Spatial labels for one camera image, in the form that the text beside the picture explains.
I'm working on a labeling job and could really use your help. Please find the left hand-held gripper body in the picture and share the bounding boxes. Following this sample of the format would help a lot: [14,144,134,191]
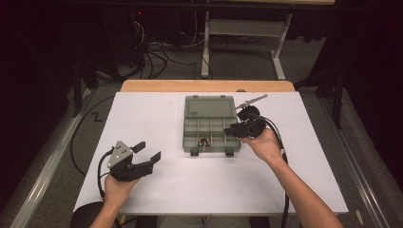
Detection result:
[107,141,138,182]

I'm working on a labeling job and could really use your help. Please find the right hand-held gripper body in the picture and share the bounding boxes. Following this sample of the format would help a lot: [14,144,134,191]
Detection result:
[236,94,269,139]

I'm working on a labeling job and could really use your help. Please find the grey compartment storage box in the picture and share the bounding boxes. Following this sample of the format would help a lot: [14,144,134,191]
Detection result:
[182,95,242,158]

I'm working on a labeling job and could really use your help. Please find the person's right hand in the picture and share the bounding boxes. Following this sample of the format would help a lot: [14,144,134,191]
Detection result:
[241,127,284,166]

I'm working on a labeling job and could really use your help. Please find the person's left hand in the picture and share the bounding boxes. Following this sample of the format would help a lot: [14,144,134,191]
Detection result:
[104,174,141,207]

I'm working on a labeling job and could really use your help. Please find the white table cover board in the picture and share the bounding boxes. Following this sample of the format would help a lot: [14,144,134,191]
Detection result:
[73,91,350,218]

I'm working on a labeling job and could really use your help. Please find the wooden table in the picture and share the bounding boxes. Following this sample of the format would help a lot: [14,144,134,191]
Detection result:
[121,79,297,93]

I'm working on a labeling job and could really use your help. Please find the black round stool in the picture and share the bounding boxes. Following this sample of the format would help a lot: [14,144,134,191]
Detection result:
[69,201,107,228]

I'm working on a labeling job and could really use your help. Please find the black metal stand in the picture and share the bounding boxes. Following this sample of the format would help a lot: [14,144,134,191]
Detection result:
[294,67,347,130]
[70,60,100,119]

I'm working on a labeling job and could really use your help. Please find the person's lap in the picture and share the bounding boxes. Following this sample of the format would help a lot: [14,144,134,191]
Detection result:
[157,216,252,228]

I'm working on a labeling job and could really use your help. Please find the black computer tower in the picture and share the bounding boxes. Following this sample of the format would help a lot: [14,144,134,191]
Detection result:
[127,8,150,66]

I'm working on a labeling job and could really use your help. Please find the left hand-held gripper cable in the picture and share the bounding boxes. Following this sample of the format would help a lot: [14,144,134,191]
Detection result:
[96,146,115,200]

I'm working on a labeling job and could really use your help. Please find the hand-held gripper cable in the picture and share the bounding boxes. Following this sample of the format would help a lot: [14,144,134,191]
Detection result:
[96,146,115,200]
[259,115,291,228]

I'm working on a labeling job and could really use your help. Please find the right hand-held gripper cable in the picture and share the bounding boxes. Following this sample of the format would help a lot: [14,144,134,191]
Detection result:
[259,115,291,228]

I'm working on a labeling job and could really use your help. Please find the long black floor cable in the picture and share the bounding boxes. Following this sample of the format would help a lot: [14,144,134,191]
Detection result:
[69,94,117,177]

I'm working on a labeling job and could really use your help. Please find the aluminium floor rail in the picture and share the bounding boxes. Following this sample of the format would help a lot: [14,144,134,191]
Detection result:
[9,88,93,228]
[317,98,392,228]

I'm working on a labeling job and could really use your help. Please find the tangle of black floor cables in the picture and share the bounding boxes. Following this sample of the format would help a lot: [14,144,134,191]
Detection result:
[127,41,198,80]

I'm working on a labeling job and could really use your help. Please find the white metal desk frame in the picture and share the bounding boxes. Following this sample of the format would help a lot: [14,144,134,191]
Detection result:
[201,10,293,81]

